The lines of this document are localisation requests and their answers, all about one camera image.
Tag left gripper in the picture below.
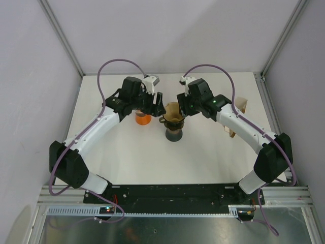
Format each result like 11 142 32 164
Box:
131 86 166 117

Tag dark green dripper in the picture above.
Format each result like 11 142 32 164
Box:
159 113 185 131

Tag orange glass flask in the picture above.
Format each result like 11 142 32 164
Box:
135 114 152 126

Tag brown coffee filter stack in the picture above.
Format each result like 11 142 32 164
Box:
223 97 248 138

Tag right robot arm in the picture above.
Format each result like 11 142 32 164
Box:
177 77 293 204

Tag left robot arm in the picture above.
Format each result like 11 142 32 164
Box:
49 75 166 203

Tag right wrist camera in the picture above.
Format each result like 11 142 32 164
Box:
179 76 196 97

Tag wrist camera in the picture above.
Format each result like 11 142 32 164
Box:
179 76 196 97
142 75 159 95

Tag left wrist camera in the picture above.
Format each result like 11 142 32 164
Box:
142 75 159 95

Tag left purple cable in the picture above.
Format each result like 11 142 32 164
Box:
47 58 150 229

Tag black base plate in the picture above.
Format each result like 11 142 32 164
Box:
83 183 265 215

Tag aluminium rail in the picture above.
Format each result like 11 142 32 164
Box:
38 186 313 207

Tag grey cable duct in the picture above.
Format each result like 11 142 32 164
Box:
45 205 254 218

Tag right aluminium frame post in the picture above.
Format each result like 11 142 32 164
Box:
260 0 310 77

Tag aluminium frame post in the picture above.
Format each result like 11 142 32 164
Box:
260 0 310 77
38 0 85 77

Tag left aluminium frame post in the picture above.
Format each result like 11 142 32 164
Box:
38 0 85 77

